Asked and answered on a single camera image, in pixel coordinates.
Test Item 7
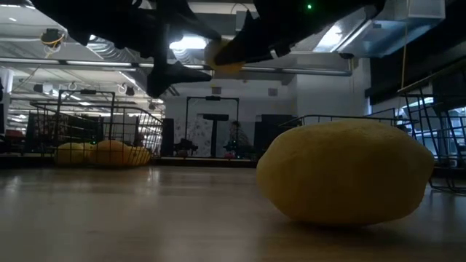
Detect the black T-shaped stand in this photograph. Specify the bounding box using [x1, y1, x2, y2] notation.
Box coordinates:
[202, 113, 230, 158]

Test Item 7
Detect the yellow hanging cord reel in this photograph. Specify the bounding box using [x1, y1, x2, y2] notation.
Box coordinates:
[39, 28, 66, 49]

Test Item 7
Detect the black pillar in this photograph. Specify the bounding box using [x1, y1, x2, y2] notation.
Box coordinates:
[161, 118, 175, 158]

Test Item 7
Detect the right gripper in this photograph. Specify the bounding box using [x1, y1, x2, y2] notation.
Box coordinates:
[213, 0, 307, 67]

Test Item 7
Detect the bright ceiling light panel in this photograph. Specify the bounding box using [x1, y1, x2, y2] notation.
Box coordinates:
[169, 35, 209, 51]

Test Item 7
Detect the grey ceiling junction box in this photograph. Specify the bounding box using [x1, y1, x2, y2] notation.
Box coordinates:
[234, 10, 252, 33]

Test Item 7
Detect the orange mango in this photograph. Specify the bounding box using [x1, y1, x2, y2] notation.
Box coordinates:
[87, 139, 133, 167]

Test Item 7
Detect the black cabinet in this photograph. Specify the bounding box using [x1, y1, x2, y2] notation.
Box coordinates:
[253, 114, 300, 156]

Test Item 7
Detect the long horizontal ceiling pipe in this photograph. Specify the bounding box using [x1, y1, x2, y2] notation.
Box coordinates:
[0, 57, 353, 77]

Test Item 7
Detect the round silver ventilation duct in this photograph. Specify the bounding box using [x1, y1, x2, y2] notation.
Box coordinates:
[86, 34, 179, 98]

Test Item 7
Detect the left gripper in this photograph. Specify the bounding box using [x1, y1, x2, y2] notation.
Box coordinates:
[119, 0, 222, 99]

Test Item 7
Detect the wire mesh basket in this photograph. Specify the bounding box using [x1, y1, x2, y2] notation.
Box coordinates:
[396, 60, 466, 197]
[29, 102, 164, 169]
[278, 114, 419, 129]

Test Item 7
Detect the yellow hanging cable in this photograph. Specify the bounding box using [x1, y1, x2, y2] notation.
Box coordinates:
[399, 20, 408, 88]

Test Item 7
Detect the black background rig frame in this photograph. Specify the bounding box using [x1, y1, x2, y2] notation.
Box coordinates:
[184, 95, 240, 157]

